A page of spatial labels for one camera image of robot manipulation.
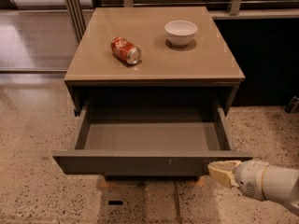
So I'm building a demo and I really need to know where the red soda can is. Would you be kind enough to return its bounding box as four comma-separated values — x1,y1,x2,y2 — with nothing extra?
110,36,141,65

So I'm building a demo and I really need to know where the grey top drawer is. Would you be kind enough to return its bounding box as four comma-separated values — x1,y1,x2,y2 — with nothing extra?
53,105,252,177

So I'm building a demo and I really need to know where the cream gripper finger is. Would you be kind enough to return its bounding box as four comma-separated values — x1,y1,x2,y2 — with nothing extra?
209,169,239,189
207,161,241,172

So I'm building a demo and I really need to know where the grey drawer cabinet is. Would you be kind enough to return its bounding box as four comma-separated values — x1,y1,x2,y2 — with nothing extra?
63,6,246,183

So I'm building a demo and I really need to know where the white bowl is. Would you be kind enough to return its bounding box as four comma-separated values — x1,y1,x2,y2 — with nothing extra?
164,21,198,47

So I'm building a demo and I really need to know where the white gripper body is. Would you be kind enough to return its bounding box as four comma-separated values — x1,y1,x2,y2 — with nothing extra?
235,160,269,201

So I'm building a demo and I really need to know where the dark object by wall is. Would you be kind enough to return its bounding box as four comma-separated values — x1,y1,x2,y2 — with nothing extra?
284,96,299,114

